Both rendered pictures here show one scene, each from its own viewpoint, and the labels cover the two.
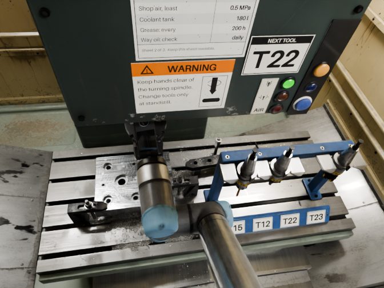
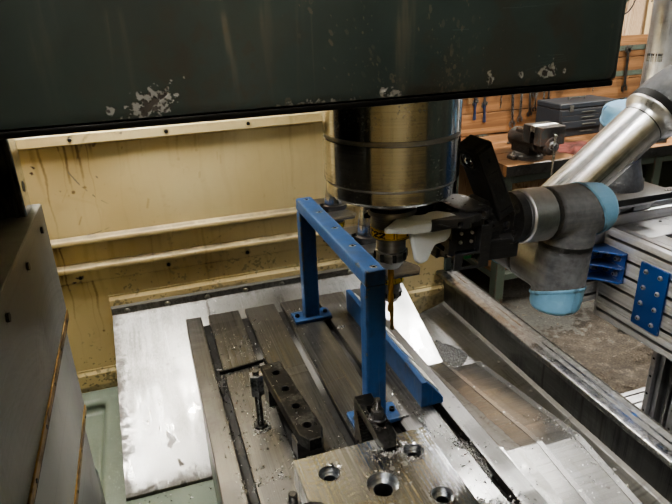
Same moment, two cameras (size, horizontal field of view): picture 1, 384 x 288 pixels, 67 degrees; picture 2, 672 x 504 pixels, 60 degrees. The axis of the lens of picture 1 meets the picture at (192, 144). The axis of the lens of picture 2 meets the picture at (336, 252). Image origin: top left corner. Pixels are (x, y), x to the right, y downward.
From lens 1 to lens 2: 108 cm
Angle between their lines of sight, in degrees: 73
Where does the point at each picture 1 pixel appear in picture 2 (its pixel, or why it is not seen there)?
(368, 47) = (97, 176)
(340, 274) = (410, 334)
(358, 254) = not seen: hidden behind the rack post
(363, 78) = (135, 212)
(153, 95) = not seen: hidden behind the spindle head
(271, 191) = (328, 352)
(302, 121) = (135, 350)
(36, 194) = not seen: outside the picture
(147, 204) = (587, 194)
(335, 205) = (333, 300)
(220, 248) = (587, 160)
